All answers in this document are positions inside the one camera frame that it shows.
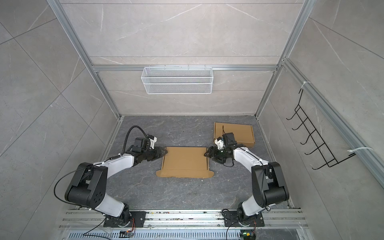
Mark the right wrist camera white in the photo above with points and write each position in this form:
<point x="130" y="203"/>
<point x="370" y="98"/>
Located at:
<point x="219" y="142"/>

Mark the white zip tie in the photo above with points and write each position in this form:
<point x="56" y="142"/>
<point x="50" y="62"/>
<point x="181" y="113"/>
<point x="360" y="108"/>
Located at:
<point x="360" y="148"/>

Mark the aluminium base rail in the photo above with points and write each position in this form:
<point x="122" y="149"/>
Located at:
<point x="208" y="224"/>

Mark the black wire hook rack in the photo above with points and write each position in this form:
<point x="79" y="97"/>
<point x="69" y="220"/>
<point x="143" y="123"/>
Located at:
<point x="314" y="135"/>

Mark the brown cardboard box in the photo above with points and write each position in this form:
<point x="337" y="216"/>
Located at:
<point x="185" y="162"/>
<point x="244" y="134"/>

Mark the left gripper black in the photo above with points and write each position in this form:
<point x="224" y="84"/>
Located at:
<point x="159" y="152"/>

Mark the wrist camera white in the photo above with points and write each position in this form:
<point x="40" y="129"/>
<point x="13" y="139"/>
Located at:
<point x="152" y="140"/>
<point x="219" y="142"/>

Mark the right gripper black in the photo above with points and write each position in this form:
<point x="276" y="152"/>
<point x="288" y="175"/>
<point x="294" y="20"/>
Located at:
<point x="213" y="153"/>

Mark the white wire mesh basket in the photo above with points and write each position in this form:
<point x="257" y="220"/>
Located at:
<point x="177" y="80"/>

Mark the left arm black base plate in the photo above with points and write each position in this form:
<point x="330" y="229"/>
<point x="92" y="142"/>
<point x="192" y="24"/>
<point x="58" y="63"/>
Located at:
<point x="132" y="219"/>

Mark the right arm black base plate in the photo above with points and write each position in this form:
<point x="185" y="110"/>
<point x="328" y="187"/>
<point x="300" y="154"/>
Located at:
<point x="231" y="219"/>

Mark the aluminium frame profiles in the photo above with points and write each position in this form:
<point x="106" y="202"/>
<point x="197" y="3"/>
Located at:
<point x="369" y="158"/>

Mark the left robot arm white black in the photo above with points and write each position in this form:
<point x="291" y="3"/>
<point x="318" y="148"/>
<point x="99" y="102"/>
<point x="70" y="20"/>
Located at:
<point x="89" y="183"/>

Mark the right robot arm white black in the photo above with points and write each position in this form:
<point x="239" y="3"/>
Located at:
<point x="269" y="186"/>

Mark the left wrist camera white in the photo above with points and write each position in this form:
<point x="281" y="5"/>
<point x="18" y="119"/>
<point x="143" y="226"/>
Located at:
<point x="152" y="140"/>

